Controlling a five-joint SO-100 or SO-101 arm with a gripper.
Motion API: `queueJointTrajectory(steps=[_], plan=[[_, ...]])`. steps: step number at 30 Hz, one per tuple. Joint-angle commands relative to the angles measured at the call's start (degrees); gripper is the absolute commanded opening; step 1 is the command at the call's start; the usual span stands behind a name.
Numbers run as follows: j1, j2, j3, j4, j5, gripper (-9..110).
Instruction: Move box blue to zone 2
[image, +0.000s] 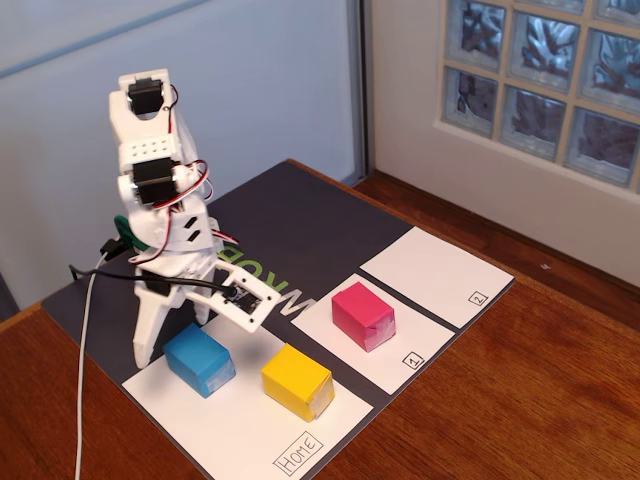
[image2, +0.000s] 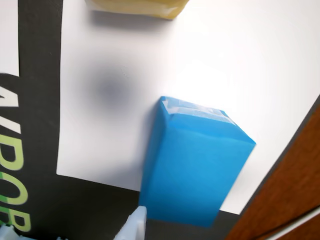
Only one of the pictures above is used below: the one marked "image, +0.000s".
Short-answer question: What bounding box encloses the white paper sheet marked 1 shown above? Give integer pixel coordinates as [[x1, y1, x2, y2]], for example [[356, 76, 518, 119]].
[[289, 272, 457, 396]]

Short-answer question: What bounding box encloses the white cable with black plug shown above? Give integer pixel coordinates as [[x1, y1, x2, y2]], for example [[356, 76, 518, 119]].
[[73, 238, 126, 480]]

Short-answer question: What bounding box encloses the black camera cable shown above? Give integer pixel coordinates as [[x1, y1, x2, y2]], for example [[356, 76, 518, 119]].
[[67, 263, 239, 299]]

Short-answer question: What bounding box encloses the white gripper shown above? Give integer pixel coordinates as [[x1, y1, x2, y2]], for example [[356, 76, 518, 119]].
[[127, 197, 225, 370]]

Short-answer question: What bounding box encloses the black mat with WRO print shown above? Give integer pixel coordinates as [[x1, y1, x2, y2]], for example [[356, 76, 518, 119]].
[[40, 158, 516, 480]]

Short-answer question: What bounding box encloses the white paper sheet marked 2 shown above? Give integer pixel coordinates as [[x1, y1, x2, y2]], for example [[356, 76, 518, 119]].
[[358, 225, 517, 331]]

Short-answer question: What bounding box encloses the blue paper box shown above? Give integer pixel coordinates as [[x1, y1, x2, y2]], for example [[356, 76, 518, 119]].
[[162, 322, 237, 400]]

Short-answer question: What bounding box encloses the white paper sheet marked HOME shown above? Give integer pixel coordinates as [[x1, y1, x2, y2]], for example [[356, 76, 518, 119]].
[[121, 314, 375, 480]]

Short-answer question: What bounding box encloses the pink paper box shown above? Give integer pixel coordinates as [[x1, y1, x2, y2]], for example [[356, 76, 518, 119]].
[[330, 280, 396, 354]]

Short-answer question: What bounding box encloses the glass block window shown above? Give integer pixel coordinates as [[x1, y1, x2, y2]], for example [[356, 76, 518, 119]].
[[432, 0, 640, 196]]

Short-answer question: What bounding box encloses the grey metal door frame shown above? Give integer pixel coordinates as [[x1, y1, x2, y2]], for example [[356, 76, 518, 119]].
[[344, 0, 377, 187]]

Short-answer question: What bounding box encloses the wrist camera on white mount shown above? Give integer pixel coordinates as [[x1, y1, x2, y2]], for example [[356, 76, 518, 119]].
[[182, 262, 281, 335]]

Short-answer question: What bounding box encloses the yellow paper box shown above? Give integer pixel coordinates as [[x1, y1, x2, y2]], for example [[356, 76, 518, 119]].
[[260, 342, 336, 423]]

